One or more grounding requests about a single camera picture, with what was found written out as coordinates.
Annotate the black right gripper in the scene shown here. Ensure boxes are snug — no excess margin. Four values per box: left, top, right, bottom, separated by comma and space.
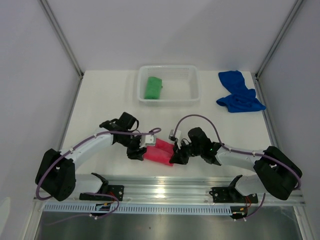
169, 139, 203, 166

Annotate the pink microfiber towel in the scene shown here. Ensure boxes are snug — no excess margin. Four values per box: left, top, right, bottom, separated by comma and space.
143, 138, 174, 167

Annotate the green microfiber towel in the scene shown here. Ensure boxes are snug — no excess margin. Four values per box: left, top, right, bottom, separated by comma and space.
144, 76, 163, 100

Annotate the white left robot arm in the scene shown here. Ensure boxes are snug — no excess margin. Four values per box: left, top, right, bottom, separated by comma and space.
35, 112, 156, 202

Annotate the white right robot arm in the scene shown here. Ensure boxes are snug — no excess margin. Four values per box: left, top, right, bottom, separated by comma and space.
169, 127, 303, 203

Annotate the blue microfiber towel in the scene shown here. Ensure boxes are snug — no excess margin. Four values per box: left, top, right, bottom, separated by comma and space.
216, 70, 266, 113

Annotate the white plastic basket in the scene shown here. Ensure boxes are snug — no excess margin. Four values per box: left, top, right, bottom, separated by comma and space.
136, 65, 201, 106

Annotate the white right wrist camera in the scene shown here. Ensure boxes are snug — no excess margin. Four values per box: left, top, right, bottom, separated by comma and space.
168, 129, 182, 143

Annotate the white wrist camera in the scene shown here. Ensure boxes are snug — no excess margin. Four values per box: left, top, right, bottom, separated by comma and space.
140, 134, 157, 148
168, 129, 182, 143

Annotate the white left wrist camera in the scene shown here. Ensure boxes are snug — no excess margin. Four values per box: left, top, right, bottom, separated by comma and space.
140, 134, 157, 148

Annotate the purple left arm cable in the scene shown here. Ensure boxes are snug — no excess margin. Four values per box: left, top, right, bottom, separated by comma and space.
36, 127, 162, 226

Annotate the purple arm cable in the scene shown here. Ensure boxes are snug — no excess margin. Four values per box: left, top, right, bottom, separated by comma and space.
169, 114, 302, 223
36, 127, 162, 226

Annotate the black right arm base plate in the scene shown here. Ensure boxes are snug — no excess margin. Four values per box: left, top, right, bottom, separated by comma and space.
209, 175, 258, 204

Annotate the aluminium front rail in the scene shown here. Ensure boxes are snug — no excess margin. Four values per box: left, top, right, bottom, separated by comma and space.
33, 174, 306, 206

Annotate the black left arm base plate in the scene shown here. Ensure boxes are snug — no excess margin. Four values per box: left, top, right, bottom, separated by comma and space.
79, 185, 125, 202

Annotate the white slotted cable duct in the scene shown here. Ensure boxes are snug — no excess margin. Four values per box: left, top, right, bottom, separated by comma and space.
43, 202, 232, 216

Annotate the aluminium frame post right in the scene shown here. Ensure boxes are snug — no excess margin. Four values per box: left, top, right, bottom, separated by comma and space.
254, 0, 307, 81

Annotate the aluminium frame post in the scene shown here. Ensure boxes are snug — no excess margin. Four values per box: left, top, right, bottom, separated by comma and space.
254, 0, 307, 81
37, 0, 84, 79

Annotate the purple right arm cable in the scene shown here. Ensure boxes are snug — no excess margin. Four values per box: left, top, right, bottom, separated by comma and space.
169, 114, 302, 223

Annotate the aluminium frame post left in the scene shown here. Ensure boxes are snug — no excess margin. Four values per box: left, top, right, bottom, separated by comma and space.
37, 0, 84, 79

